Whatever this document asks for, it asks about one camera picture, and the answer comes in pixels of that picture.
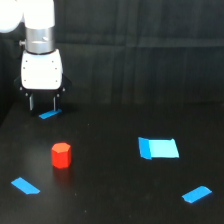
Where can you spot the light blue tape patch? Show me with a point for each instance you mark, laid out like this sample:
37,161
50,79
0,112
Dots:
150,149

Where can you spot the blue tape strip bottom left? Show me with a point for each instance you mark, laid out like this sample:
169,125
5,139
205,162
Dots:
25,186

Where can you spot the blue tape strip top left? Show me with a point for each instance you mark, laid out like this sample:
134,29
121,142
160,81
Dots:
50,114

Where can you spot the red hexagonal block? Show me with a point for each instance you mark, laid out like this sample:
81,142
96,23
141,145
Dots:
61,155

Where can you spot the blue tape strip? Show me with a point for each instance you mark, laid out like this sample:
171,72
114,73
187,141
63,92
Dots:
196,194
50,114
25,186

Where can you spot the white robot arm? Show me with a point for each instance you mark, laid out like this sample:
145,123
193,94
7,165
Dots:
38,17

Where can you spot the blue tape strip bottom right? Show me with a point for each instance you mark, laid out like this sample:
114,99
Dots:
196,194

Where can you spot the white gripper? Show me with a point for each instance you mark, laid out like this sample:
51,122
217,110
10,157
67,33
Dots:
42,72

